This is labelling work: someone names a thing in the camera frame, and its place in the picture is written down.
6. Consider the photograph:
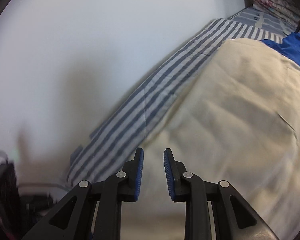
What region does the beige and blue jacket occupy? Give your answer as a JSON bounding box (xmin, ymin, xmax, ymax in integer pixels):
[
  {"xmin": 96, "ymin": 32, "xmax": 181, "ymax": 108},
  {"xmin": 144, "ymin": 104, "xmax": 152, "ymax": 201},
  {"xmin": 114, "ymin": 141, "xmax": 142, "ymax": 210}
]
[{"xmin": 122, "ymin": 32, "xmax": 300, "ymax": 238}]

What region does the striped blue bed sheet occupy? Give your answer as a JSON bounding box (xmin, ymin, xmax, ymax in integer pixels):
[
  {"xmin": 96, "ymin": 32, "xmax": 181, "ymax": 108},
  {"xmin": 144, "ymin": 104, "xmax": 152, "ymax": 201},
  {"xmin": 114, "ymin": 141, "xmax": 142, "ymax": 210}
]
[{"xmin": 66, "ymin": 7, "xmax": 295, "ymax": 186}]

